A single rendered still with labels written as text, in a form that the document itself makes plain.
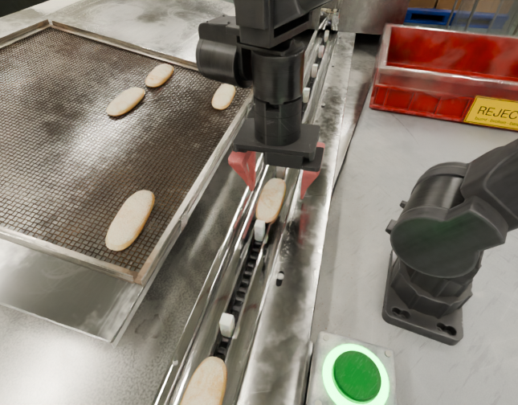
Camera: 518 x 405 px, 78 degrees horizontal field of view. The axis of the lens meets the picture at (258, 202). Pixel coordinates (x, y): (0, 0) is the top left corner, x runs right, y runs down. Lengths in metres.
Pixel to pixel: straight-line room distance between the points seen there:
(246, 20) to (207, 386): 0.34
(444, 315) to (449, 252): 0.13
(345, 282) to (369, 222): 0.12
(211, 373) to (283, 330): 0.08
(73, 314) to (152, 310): 0.10
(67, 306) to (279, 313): 0.22
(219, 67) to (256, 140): 0.09
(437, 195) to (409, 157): 0.35
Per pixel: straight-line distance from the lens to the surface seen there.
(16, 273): 0.43
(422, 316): 0.44
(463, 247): 0.34
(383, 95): 0.82
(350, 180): 0.60
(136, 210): 0.43
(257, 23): 0.32
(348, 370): 0.31
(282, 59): 0.35
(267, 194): 0.49
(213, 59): 0.40
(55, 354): 0.46
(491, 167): 0.33
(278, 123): 0.37
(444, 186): 0.36
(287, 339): 0.36
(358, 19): 1.18
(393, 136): 0.75
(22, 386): 0.46
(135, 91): 0.65
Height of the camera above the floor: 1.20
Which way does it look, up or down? 45 degrees down
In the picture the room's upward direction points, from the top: straight up
